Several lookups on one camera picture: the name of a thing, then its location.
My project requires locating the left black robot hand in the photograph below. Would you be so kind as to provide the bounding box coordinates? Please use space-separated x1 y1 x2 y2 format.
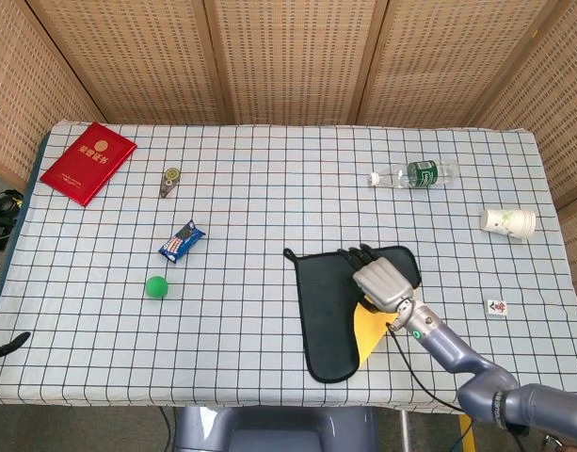
0 253 32 363

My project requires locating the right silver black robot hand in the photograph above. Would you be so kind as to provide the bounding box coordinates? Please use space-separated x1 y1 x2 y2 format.
338 243 421 314

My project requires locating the grey and yellow cloth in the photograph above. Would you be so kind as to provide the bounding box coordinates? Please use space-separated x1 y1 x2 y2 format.
282 244 423 384

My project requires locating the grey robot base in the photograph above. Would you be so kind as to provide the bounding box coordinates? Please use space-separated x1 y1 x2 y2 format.
173 405 378 452

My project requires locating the clear bottle with green label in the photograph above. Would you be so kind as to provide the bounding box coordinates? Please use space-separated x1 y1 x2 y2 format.
368 158 460 191

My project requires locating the black equipment on floor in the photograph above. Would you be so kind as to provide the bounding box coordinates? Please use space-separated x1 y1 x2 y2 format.
0 186 26 251

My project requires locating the white paper cup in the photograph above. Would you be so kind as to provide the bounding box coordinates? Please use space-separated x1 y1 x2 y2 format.
479 208 537 240

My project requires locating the white metal table leg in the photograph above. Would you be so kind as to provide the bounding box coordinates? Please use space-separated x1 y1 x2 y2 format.
399 410 412 452

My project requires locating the green ball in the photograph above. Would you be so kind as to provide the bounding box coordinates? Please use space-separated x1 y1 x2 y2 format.
144 275 169 299

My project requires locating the white checked tablecloth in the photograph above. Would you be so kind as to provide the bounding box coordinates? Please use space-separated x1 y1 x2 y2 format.
0 120 577 419

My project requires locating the red certificate book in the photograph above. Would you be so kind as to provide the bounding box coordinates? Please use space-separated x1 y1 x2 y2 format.
39 121 138 208

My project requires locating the blue snack packet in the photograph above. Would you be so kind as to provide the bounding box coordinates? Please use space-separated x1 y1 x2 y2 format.
157 218 207 265

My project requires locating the correction tape dispenser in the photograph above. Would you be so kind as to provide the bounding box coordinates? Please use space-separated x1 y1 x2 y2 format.
157 167 180 200

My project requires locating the bamboo folding screen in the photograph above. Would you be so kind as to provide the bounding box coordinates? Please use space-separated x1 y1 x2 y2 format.
0 0 577 302

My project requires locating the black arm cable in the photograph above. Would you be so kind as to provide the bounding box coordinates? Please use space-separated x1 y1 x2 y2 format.
385 321 466 414

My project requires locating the black floor cable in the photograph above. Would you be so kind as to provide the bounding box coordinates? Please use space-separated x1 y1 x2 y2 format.
157 406 177 452

